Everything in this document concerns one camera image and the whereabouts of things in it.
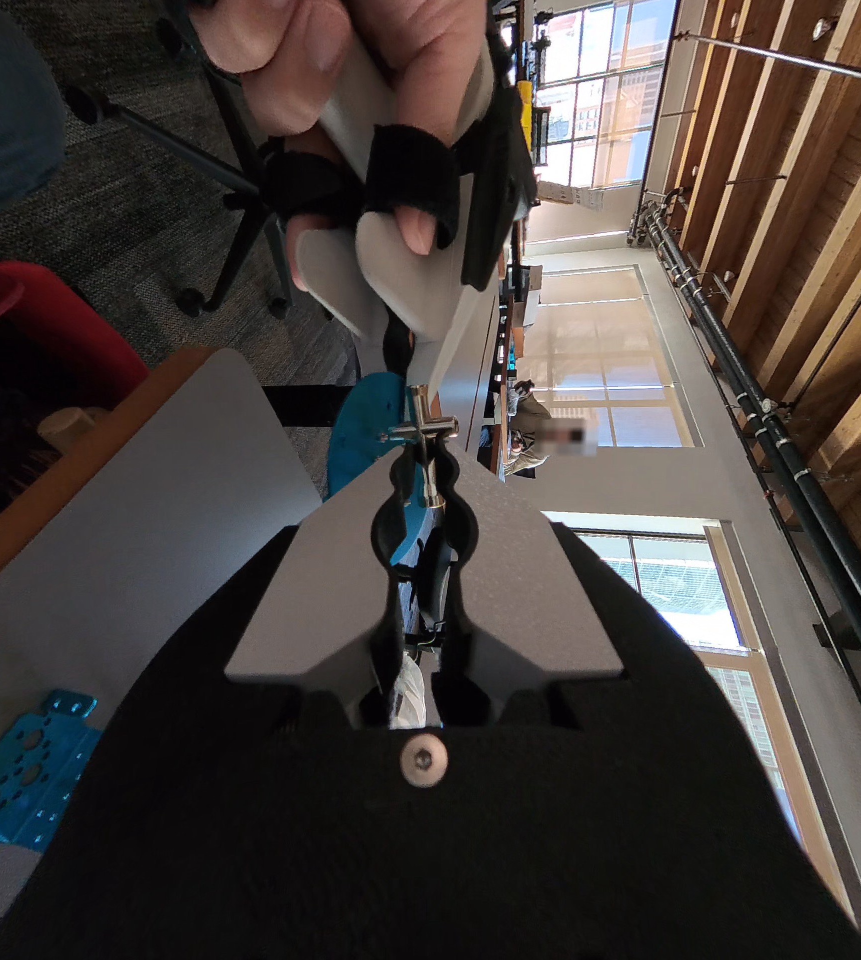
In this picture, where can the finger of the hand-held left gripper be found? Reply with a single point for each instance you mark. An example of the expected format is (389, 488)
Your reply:
(460, 330)

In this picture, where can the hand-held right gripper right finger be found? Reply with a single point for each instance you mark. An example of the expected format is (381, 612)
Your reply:
(528, 600)

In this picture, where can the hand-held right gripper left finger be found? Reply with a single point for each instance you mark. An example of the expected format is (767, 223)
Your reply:
(310, 600)

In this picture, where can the silver cross socket wrench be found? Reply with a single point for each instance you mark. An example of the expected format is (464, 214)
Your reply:
(421, 409)

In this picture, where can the blue round metal plate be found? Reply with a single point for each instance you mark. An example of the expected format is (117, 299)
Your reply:
(359, 442)

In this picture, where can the person's left hand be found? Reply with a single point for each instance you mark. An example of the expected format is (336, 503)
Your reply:
(280, 45)

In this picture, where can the white printed paper sign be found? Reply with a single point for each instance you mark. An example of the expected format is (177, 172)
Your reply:
(569, 196)

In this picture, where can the stack of yellow bins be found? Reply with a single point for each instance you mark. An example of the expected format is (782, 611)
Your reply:
(524, 97)

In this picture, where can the window with roller blind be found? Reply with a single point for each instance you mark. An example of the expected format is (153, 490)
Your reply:
(603, 352)

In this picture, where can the black ceiling pipes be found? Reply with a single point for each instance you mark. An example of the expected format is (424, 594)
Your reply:
(772, 439)

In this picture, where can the black office chair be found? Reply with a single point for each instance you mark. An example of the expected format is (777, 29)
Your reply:
(168, 142)

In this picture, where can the red container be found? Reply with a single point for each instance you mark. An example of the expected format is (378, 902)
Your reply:
(63, 315)

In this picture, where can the blue perforated metal bracket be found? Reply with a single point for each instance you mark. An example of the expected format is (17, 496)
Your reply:
(18, 780)

